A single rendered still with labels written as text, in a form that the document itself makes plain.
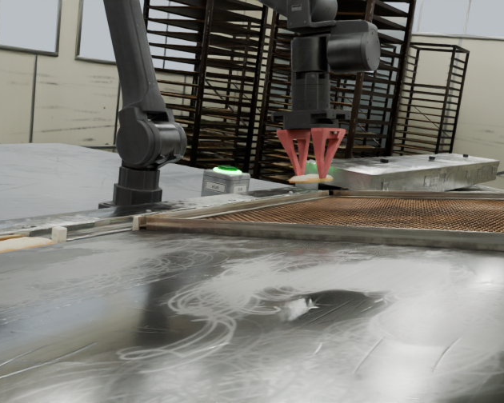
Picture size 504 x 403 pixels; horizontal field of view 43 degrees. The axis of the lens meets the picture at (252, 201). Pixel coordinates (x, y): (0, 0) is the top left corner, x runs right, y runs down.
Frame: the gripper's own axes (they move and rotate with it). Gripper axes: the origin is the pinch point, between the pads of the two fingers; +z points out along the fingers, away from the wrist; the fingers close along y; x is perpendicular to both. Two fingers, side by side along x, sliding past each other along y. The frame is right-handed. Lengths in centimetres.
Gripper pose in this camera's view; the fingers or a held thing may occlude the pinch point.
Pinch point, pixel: (311, 173)
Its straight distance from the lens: 95.9
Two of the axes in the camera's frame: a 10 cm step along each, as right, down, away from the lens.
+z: 0.1, 10.0, 0.8
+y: 8.0, 0.4, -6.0
